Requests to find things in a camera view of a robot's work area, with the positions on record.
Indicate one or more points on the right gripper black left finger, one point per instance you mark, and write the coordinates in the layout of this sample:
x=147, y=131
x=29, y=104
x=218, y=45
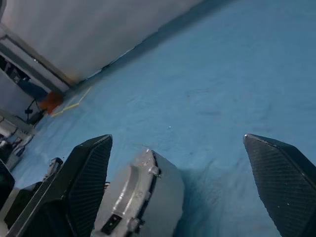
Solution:
x=86, y=177

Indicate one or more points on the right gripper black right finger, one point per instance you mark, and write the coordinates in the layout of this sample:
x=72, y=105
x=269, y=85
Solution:
x=284, y=182

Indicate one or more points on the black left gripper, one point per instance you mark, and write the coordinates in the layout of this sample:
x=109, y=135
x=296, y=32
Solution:
x=22, y=200

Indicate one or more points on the grey motor housing copper windings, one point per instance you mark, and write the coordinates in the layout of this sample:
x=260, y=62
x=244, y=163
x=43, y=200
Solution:
x=128, y=197

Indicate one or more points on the yellow tape rectangle outline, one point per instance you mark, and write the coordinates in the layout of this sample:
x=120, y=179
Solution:
x=71, y=105

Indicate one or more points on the orange object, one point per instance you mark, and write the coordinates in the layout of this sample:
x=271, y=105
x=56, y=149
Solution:
x=52, y=101

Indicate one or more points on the blue table cover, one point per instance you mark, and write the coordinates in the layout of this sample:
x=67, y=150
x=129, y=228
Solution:
x=197, y=86

